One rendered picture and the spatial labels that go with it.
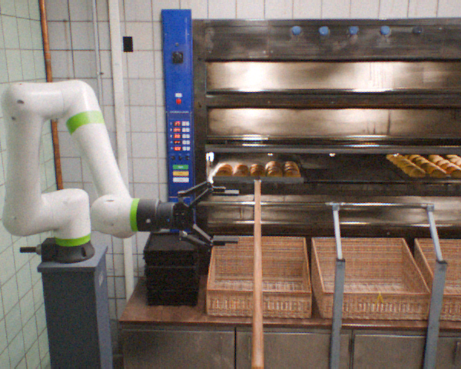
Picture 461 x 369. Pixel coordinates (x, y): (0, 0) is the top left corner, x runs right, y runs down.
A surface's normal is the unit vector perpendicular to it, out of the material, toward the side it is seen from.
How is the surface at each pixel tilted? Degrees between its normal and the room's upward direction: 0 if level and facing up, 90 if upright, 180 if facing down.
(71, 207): 86
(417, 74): 70
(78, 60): 90
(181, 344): 90
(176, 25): 90
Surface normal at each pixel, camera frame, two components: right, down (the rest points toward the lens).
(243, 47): -0.02, 0.28
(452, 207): -0.04, -0.09
